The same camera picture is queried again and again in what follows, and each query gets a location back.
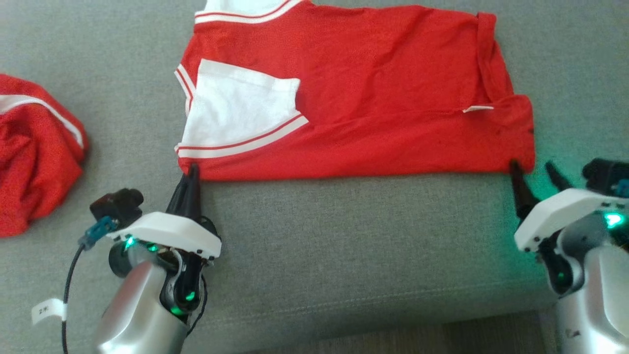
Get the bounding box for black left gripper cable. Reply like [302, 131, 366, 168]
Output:
[61, 243, 86, 354]

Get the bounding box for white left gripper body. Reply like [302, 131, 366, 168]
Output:
[106, 211, 222, 260]

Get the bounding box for grey fabric sofa seat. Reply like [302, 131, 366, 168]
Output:
[0, 0, 629, 354]

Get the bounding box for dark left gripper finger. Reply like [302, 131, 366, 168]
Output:
[190, 163, 202, 221]
[167, 172, 192, 217]

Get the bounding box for white left cable label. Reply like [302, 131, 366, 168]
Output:
[32, 298, 67, 326]

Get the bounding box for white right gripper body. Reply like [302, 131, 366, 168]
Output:
[514, 188, 629, 252]

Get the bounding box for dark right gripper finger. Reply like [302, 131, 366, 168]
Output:
[510, 160, 541, 224]
[545, 161, 573, 192]

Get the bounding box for red garment white stripe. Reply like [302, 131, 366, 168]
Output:
[0, 74, 89, 237]

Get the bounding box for blue left cable connector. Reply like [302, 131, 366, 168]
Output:
[79, 216, 118, 250]

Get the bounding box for red t-shirt white sleeves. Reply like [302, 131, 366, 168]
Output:
[174, 0, 536, 181]

